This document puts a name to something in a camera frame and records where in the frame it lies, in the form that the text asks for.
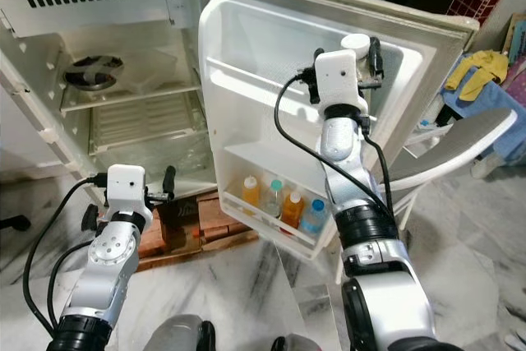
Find short black left arm cable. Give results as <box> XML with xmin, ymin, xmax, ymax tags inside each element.
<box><xmin>45</xmin><ymin>240</ymin><xmax>98</xmax><ymax>331</ymax></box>

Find red clay brick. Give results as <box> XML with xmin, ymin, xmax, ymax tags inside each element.
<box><xmin>136</xmin><ymin>218</ymin><xmax>164</xmax><ymax>260</ymax></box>
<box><xmin>197</xmin><ymin>195</ymin><xmax>251</xmax><ymax>229</ymax></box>
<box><xmin>201</xmin><ymin>224</ymin><xmax>260</xmax><ymax>249</ymax></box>

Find long black right arm cable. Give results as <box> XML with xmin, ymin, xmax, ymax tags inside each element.
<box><xmin>273</xmin><ymin>74</ymin><xmax>399</xmax><ymax>224</ymax></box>

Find blue water bottle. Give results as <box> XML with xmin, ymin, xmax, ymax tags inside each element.
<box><xmin>300</xmin><ymin>199</ymin><xmax>328</xmax><ymax>237</ymax></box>

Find small orange drink bottle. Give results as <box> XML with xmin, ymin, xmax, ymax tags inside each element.
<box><xmin>241</xmin><ymin>175</ymin><xmax>261</xmax><ymax>209</ymax></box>

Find glass fridge shelf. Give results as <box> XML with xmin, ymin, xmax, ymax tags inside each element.
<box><xmin>62</xmin><ymin>81</ymin><xmax>205</xmax><ymax>115</ymax></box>

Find brown cardboard sheet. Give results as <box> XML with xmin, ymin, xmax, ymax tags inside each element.
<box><xmin>138</xmin><ymin>240</ymin><xmax>261</xmax><ymax>272</ymax></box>

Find long black arm cable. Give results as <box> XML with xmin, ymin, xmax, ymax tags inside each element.
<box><xmin>273</xmin><ymin>74</ymin><xmax>399</xmax><ymax>224</ymax></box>
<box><xmin>21</xmin><ymin>174</ymin><xmax>106</xmax><ymax>344</ymax></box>

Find grey robot right leg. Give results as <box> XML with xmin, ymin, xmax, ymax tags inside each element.
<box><xmin>270</xmin><ymin>335</ymin><xmax>323</xmax><ymax>351</ymax></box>

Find dark round dish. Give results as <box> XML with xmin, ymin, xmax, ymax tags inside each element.
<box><xmin>62</xmin><ymin>55</ymin><xmax>124</xmax><ymax>93</ymax></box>

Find silver fridge cabinet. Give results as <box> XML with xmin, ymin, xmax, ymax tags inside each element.
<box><xmin>0</xmin><ymin>0</ymin><xmax>210</xmax><ymax>214</ymax></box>

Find black office chair wheel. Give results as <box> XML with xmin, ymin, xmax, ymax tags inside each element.
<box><xmin>0</xmin><ymin>215</ymin><xmax>31</xmax><ymax>233</ymax></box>

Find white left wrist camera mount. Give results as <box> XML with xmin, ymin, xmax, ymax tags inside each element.
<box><xmin>103</xmin><ymin>164</ymin><xmax>150</xmax><ymax>224</ymax></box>

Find grey robot leg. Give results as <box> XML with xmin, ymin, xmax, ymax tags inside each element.
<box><xmin>270</xmin><ymin>335</ymin><xmax>323</xmax><ymax>351</ymax></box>
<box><xmin>144</xmin><ymin>314</ymin><xmax>215</xmax><ymax>351</ymax></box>

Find clear chiller tray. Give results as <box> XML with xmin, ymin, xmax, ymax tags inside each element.
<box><xmin>59</xmin><ymin>45</ymin><xmax>202</xmax><ymax>99</ymax></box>

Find pale plastic chair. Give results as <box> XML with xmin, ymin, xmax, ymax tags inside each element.
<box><xmin>333</xmin><ymin>107</ymin><xmax>519</xmax><ymax>286</ymax></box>

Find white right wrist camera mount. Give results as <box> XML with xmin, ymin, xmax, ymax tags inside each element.
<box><xmin>319</xmin><ymin>49</ymin><xmax>369</xmax><ymax>118</ymax></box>

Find tall orange drink bottle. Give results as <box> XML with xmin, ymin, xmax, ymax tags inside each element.
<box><xmin>279</xmin><ymin>191</ymin><xmax>303</xmax><ymax>231</ymax></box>

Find yellow cloth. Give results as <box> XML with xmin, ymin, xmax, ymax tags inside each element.
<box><xmin>444</xmin><ymin>49</ymin><xmax>510</xmax><ymax>104</ymax></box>

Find clear bottle green cap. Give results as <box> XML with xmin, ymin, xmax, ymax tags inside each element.
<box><xmin>261</xmin><ymin>178</ymin><xmax>284</xmax><ymax>219</ymax></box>

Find short black right arm cable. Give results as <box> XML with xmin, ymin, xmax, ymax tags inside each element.
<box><xmin>360</xmin><ymin>117</ymin><xmax>397</xmax><ymax>212</ymax></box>

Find long black left arm cable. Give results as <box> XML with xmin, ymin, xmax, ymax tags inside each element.
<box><xmin>21</xmin><ymin>174</ymin><xmax>106</xmax><ymax>344</ymax></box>

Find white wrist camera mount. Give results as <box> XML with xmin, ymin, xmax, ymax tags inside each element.
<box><xmin>103</xmin><ymin>164</ymin><xmax>150</xmax><ymax>224</ymax></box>
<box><xmin>319</xmin><ymin>49</ymin><xmax>369</xmax><ymax>118</ymax></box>

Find silver fridge door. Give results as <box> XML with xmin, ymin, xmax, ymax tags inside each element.
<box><xmin>196</xmin><ymin>0</ymin><xmax>482</xmax><ymax>263</ymax></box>

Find clear crisper drawer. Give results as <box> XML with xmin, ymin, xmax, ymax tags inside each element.
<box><xmin>84</xmin><ymin>117</ymin><xmax>215</xmax><ymax>196</ymax></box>

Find short black arm cable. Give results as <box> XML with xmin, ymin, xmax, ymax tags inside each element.
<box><xmin>45</xmin><ymin>240</ymin><xmax>98</xmax><ymax>331</ymax></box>
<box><xmin>360</xmin><ymin>117</ymin><xmax>397</xmax><ymax>212</ymax></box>

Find blue cloth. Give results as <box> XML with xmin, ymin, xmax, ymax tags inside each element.
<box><xmin>440</xmin><ymin>72</ymin><xmax>526</xmax><ymax>164</ymax></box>

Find grey robot left leg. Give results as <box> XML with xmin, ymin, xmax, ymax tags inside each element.
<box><xmin>144</xmin><ymin>314</ymin><xmax>215</xmax><ymax>351</ymax></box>

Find white capped bottle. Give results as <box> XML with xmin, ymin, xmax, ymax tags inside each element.
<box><xmin>339</xmin><ymin>34</ymin><xmax>371</xmax><ymax>53</ymax></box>

